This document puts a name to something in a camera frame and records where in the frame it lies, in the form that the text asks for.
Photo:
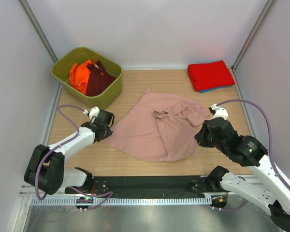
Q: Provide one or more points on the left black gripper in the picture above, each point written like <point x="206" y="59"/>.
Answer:
<point x="108" y="132"/>

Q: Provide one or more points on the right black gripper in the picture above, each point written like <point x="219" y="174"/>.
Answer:
<point x="200" y="137"/>

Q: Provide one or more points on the pink t shirt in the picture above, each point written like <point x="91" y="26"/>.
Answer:
<point x="159" y="128"/>

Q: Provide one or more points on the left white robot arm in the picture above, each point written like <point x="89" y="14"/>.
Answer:
<point x="46" y="168"/>

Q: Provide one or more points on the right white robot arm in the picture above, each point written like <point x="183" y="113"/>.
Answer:
<point x="248" y="152"/>

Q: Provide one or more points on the folded blue t shirt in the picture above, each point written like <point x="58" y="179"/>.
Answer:
<point x="211" y="89"/>

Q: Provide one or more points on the maroon t shirt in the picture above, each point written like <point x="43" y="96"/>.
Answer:
<point x="99" y="79"/>

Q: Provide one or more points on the orange t shirt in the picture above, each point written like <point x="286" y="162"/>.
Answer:
<point x="79" y="76"/>

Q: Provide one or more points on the folded red t shirt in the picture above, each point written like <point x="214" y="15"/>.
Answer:
<point x="209" y="75"/>

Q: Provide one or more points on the green plastic bin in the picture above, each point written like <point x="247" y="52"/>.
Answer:
<point x="79" y="55"/>

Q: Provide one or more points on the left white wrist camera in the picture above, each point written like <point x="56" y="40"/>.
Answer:
<point x="92" y="113"/>

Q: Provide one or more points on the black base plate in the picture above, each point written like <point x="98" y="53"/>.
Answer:
<point x="154" y="187"/>

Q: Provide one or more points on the slotted cable duct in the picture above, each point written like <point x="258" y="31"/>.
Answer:
<point x="79" y="201"/>

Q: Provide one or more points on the aluminium frame rail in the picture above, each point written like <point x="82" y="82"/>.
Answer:
<point x="28" y="190"/>

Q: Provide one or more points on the right aluminium corner post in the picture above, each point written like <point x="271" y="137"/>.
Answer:
<point x="254" y="31"/>

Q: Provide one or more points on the aluminium corner post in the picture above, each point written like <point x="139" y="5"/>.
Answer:
<point x="254" y="31"/>
<point x="34" y="22"/>

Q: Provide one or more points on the left aluminium corner post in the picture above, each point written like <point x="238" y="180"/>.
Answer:
<point x="34" y="22"/>

